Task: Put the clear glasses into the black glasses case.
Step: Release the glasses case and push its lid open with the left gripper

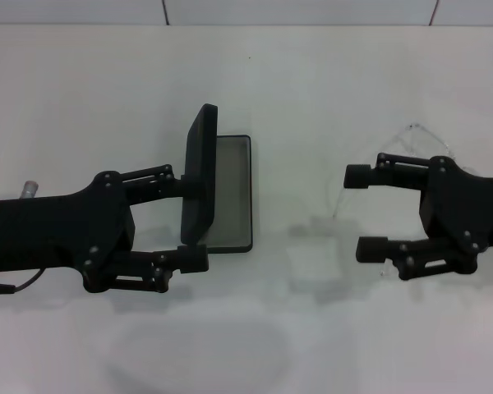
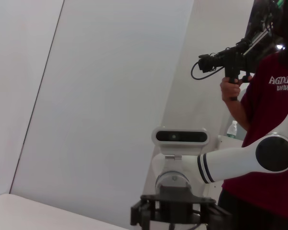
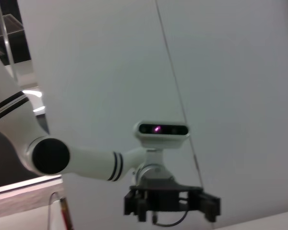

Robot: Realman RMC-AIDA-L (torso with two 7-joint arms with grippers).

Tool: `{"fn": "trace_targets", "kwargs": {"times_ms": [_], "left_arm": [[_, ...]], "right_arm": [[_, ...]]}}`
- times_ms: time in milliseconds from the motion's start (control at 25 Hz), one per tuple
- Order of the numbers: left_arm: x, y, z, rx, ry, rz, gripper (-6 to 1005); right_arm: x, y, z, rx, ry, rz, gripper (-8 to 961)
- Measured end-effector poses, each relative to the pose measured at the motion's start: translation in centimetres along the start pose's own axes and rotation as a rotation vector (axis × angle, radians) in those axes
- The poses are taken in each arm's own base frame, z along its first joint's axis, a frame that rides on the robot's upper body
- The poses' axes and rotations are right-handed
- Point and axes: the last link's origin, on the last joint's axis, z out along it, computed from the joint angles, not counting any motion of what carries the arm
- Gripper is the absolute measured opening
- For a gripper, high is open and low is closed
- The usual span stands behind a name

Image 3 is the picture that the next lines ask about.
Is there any clear acrylic pole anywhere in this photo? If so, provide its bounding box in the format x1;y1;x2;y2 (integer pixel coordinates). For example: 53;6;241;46
0;0;20;82

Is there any clear acrylic shelf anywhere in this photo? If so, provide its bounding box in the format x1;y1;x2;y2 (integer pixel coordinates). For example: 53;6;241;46
0;13;24;39

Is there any left gripper cable with plug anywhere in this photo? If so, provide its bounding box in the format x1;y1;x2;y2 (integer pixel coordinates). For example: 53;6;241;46
151;209;192;227

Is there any thin gray wire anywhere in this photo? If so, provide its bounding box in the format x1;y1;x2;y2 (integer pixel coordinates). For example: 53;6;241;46
47;191;63;230

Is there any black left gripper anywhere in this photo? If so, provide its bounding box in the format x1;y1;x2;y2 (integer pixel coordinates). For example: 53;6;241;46
123;176;221;223

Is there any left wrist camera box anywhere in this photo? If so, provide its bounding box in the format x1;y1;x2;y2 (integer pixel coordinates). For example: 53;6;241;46
133;121;190;150

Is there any brown wooden stick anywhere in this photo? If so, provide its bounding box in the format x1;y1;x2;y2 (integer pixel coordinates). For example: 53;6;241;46
59;197;74;230

